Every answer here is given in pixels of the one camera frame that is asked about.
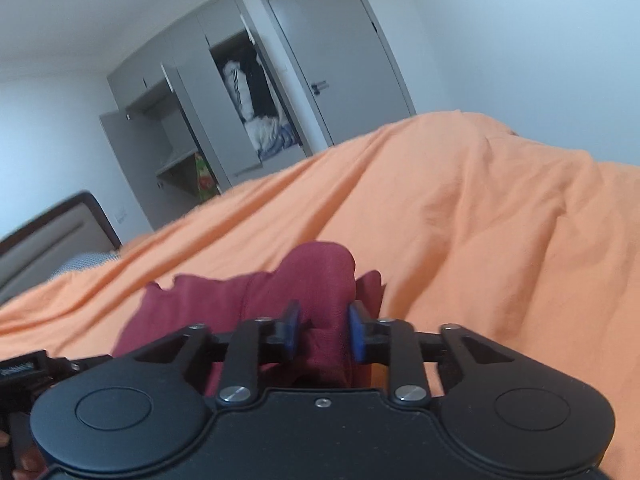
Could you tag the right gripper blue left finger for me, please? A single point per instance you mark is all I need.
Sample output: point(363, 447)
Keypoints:
point(253, 344)

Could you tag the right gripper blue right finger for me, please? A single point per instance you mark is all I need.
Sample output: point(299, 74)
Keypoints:
point(394, 344)

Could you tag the maroon red garment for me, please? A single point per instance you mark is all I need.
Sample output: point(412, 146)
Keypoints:
point(319, 276)

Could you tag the hanging clothes in wardrobe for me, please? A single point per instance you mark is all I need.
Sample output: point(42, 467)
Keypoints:
point(254, 96)

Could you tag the person's left hand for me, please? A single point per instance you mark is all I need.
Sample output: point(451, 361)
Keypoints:
point(29, 466)

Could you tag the patterned grey pillow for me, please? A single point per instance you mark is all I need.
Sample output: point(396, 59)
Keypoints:
point(84, 261)

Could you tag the orange bed cover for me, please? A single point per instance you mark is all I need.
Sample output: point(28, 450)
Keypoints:
point(532, 246)

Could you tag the colourful bag in wardrobe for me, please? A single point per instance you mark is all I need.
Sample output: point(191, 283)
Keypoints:
point(206, 184)

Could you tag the brown padded headboard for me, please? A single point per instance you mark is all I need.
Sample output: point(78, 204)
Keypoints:
point(31, 254)

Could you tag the grey open wardrobe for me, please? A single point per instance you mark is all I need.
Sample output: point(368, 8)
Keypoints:
point(172, 103)

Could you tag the grey room door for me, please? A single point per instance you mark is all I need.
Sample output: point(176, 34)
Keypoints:
point(345, 64)

